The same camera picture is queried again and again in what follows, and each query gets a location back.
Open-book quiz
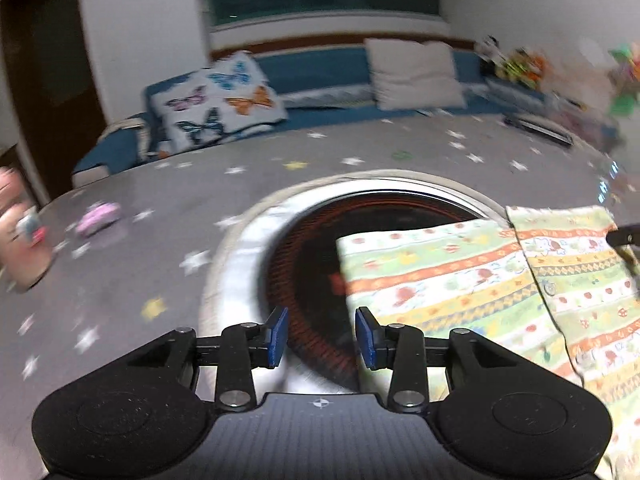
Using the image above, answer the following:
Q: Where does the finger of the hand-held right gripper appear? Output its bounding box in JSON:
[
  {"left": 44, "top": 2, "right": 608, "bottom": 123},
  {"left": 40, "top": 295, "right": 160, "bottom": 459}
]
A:
[{"left": 606, "top": 226, "right": 640, "bottom": 277}]

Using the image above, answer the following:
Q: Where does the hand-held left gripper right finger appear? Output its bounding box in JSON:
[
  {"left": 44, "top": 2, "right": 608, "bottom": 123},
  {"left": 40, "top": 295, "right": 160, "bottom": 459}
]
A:
[{"left": 354, "top": 306, "right": 521, "bottom": 413}]

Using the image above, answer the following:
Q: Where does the plain grey pillow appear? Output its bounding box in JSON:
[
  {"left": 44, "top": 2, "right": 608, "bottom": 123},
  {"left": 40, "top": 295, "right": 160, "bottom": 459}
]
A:
[{"left": 363, "top": 37, "right": 468, "bottom": 112}]

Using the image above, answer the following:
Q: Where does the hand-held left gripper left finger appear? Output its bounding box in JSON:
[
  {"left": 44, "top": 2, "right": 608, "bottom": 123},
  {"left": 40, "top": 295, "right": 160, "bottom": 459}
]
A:
[{"left": 125, "top": 306, "right": 290, "bottom": 413}]

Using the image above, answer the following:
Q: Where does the colourful pinwheel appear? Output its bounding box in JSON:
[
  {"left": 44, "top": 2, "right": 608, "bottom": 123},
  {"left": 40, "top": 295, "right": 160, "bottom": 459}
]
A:
[{"left": 606, "top": 41, "right": 640, "bottom": 117}]

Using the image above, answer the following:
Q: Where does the dark brown door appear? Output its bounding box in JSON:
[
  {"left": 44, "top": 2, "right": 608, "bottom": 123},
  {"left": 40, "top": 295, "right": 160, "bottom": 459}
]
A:
[{"left": 0, "top": 0, "right": 109, "bottom": 207}]

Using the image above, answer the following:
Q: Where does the round black table stove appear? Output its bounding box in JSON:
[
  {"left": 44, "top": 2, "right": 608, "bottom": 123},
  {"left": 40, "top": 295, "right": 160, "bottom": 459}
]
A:
[{"left": 199, "top": 170, "right": 507, "bottom": 402}]

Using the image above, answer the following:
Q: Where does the pink doll figure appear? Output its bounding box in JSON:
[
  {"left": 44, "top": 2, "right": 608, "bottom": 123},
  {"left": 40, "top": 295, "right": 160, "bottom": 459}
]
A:
[{"left": 0, "top": 166, "right": 52, "bottom": 293}]

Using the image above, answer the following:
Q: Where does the clear plastic storage box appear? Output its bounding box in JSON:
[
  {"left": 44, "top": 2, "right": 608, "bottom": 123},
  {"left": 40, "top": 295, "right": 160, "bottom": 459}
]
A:
[{"left": 549, "top": 89, "right": 622, "bottom": 147}]

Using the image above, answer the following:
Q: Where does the pink toy car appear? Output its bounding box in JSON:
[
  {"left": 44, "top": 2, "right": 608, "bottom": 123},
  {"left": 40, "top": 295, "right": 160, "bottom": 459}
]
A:
[{"left": 75, "top": 201, "right": 122, "bottom": 237}]

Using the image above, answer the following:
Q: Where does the striped cartoon print garment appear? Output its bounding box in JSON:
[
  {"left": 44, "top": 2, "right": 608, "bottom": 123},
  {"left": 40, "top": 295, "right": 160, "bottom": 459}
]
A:
[{"left": 336, "top": 204, "right": 640, "bottom": 480}]

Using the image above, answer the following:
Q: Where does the black remote control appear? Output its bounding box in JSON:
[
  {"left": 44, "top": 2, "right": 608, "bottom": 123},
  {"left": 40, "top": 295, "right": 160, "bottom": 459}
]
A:
[{"left": 502, "top": 113, "right": 574, "bottom": 149}]

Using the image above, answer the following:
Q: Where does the blue bench sofa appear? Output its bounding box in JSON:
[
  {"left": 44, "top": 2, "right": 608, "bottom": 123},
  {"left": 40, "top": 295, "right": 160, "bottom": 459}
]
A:
[{"left": 71, "top": 42, "right": 568, "bottom": 188}]

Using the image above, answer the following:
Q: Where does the butterfly print pillow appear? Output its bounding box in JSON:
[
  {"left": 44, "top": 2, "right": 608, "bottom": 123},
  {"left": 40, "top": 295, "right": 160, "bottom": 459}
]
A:
[{"left": 145, "top": 50, "right": 288, "bottom": 153}]

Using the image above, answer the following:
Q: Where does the orange plush fox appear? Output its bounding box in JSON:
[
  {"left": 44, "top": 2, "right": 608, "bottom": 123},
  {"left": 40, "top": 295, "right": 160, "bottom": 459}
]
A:
[{"left": 525, "top": 52, "right": 550, "bottom": 87}]

